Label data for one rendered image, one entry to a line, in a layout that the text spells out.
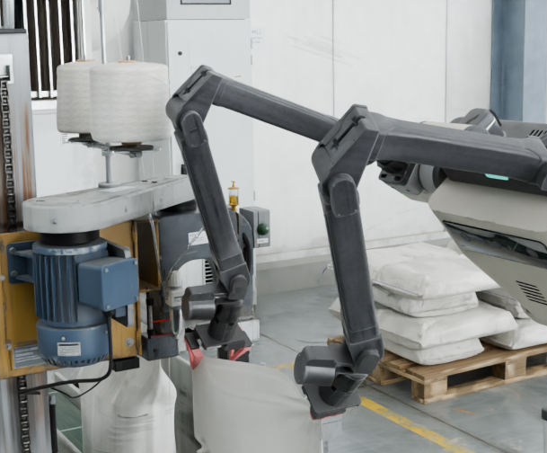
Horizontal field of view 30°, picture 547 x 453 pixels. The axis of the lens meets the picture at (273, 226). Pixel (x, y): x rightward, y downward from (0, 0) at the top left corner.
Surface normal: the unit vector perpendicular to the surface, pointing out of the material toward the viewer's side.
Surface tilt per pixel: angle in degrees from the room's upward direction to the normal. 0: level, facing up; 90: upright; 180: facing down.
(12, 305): 90
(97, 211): 90
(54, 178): 90
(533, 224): 40
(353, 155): 117
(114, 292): 90
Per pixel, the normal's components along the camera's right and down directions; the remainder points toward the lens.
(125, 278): 0.81, 0.09
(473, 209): -0.57, -0.69
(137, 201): 0.93, 0.05
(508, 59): -0.87, 0.10
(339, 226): 0.15, 0.65
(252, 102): 0.37, 0.35
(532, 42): 0.49, 0.15
